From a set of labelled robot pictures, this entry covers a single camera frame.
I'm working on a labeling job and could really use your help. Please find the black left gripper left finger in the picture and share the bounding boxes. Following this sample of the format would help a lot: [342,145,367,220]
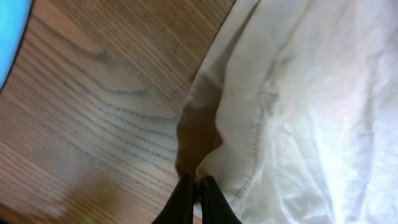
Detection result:
[152,175,195,224]

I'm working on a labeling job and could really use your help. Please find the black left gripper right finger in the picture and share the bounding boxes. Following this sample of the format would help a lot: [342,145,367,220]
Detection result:
[200,175,242,224]

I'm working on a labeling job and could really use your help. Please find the beige khaki shorts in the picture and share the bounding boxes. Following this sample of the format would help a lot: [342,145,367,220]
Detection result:
[175,0,397,223]

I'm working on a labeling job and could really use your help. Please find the light blue t-shirt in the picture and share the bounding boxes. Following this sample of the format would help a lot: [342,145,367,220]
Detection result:
[0,0,32,89]

